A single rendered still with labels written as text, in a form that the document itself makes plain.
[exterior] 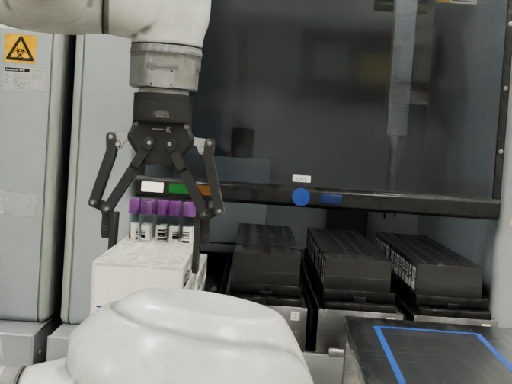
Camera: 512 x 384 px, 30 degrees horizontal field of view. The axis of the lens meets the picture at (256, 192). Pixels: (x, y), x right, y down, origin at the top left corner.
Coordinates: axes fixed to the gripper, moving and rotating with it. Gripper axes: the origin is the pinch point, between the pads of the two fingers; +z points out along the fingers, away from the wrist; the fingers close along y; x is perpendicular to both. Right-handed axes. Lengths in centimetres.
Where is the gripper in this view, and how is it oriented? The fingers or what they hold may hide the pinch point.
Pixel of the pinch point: (154, 251)
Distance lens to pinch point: 123.1
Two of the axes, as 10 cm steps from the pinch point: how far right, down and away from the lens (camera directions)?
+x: 0.0, -0.5, 10.0
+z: -0.7, 10.0, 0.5
